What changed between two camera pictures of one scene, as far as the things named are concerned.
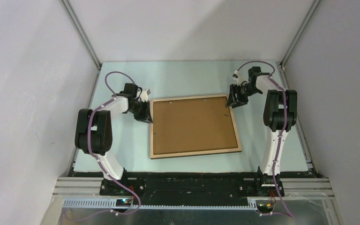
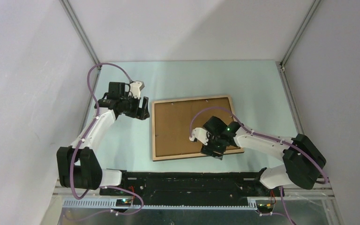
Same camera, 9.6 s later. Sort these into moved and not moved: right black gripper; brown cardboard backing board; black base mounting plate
Moved: right black gripper
Not moved: brown cardboard backing board; black base mounting plate
